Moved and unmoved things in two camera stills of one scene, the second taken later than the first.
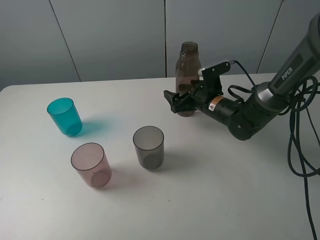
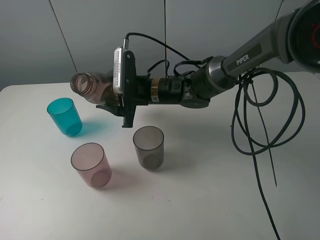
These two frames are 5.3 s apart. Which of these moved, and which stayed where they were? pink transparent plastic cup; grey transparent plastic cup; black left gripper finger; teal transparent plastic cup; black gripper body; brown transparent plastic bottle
Moved: brown transparent plastic bottle; black gripper body; black left gripper finger
Stayed: pink transparent plastic cup; teal transparent plastic cup; grey transparent plastic cup
